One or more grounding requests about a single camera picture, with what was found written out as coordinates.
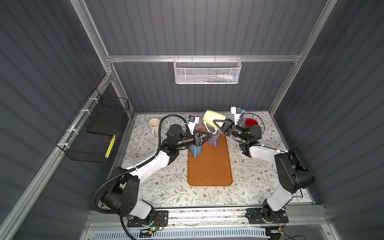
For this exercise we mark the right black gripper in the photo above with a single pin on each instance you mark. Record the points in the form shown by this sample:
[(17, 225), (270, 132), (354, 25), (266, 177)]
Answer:
[(229, 128)]

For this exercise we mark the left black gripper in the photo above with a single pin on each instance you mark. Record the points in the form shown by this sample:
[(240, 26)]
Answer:
[(198, 139)]

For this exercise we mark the blue textured mug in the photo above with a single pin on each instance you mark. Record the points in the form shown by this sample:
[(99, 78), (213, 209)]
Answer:
[(195, 151)]

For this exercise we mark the purple mug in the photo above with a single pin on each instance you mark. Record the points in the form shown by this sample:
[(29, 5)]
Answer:
[(214, 140)]

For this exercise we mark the light green mug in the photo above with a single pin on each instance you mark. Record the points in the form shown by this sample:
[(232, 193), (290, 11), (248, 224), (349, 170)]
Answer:
[(213, 119)]

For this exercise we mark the red mug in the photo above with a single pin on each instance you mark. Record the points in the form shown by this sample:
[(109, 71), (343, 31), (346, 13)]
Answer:
[(250, 122)]

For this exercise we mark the white mug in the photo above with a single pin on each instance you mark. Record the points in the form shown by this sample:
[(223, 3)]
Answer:
[(154, 125)]

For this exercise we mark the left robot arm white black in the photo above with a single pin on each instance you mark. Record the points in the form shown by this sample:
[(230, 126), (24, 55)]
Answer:
[(119, 194)]

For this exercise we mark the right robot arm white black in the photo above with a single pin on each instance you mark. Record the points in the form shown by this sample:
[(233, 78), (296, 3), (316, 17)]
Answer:
[(294, 172)]

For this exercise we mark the pink ghost pattern mug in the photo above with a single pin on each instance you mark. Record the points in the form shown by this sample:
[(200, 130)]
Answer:
[(202, 130)]

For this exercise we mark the orange plastic tray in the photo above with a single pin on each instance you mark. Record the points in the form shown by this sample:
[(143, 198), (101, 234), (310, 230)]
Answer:
[(212, 167)]

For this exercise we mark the pens in white basket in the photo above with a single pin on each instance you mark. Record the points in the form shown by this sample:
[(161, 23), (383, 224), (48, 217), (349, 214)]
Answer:
[(218, 79)]

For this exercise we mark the yellow marker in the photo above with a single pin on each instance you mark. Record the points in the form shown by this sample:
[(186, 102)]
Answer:
[(110, 147)]

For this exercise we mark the white wire basket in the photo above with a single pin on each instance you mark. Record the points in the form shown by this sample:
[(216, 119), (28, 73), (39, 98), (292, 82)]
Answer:
[(188, 70)]

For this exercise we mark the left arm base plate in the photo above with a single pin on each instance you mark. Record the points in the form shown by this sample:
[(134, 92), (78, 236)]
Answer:
[(157, 218)]

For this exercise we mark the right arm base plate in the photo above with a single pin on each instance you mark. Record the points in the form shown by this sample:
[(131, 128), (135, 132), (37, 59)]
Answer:
[(264, 215)]

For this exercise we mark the black wire basket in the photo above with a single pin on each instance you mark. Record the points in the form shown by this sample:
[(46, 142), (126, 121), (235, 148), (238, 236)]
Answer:
[(101, 117)]

